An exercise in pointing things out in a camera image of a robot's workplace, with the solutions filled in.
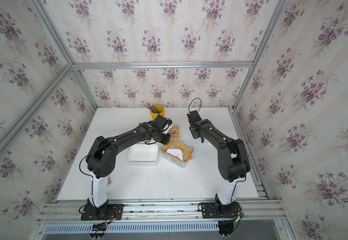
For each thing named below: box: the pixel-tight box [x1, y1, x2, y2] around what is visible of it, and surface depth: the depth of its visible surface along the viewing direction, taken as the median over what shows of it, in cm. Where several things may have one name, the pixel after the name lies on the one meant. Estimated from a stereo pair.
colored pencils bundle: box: [146, 102, 159, 114], surface depth 103 cm
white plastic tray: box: [127, 143, 159, 167], surface depth 92 cm
